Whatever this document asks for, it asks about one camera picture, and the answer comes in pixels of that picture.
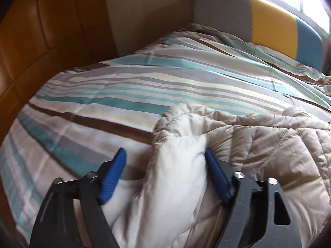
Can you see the grey yellow blue headboard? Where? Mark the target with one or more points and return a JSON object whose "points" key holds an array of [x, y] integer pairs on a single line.
{"points": [[274, 20]]}

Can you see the beige quilted puffer jacket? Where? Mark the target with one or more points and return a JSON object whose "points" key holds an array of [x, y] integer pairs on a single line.
{"points": [[258, 144]]}

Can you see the striped bed cover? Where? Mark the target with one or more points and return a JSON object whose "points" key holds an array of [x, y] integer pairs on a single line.
{"points": [[116, 95]]}

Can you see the wooden wardrobe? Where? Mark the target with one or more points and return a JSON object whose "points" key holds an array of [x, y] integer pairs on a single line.
{"points": [[46, 31]]}

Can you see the striped pillow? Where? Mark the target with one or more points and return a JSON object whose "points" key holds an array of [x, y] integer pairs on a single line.
{"points": [[284, 60]]}

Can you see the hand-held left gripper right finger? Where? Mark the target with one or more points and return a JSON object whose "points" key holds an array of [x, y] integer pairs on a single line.
{"points": [[217, 175]]}

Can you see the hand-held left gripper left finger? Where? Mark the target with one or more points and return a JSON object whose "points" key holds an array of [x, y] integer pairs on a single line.
{"points": [[113, 175]]}

